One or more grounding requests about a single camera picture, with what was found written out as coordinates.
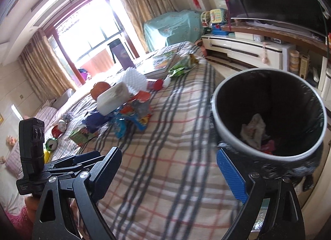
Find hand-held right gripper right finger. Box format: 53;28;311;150
217;149;309;240

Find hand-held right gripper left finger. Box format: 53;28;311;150
32;147;122;240

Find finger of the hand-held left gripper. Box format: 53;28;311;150
44;151;104;178

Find green carton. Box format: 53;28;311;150
70;127;100;148

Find blue plastic bag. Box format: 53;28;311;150
83;112;112;132

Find colourful snack wrapper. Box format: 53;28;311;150
111;91;154;138

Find white foam block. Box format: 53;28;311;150
97;83;130;116

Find white bin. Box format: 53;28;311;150
211;68;327;186

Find white foam fruit net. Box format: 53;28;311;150
121;67;148;93

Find person's left hand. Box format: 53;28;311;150
25;197;39;223

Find small doll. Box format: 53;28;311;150
5;136;18;150

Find pink wrapper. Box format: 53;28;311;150
261;139;276;156

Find crumpled white tissue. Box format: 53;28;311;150
240;114;267;150

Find grey pillow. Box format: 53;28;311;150
52;88;74;109

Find red apple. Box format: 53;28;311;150
90;82;111;101

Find beige curtain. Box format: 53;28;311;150
110;0;179;57
19;29;76;104

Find red can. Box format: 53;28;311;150
147;77;171;92

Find dark purple tumbler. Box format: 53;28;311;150
107;39;134;69

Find stack of books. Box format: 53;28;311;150
137;48;179;75

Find green snack packet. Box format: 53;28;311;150
168;54;198;78

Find pink hanging toy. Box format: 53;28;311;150
261;43;270;65

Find white television cabinet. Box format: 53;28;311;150
201;17;331;95

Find yellow stacked cups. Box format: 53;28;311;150
289;50;301;73

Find yellow grid toy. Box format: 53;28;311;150
299;54;311;80

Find white remote control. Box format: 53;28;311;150
311;66;321;83

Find teal floral dust cover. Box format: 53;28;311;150
143;10;204;53

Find toy cash register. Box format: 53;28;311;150
201;8;230;36

